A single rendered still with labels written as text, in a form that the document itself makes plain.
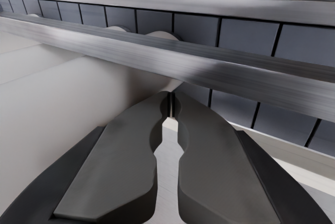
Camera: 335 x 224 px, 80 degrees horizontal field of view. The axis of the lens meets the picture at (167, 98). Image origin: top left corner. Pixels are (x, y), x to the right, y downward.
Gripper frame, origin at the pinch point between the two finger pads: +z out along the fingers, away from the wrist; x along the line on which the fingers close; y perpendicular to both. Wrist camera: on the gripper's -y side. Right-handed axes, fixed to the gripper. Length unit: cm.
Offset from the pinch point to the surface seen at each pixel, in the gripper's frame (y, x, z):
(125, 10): -3.5, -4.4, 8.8
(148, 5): -4.1, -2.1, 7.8
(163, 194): 30.1, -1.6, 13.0
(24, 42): 0.4, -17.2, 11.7
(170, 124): 4.2, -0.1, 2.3
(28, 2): -3.3, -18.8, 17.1
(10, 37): -0.5, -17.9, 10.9
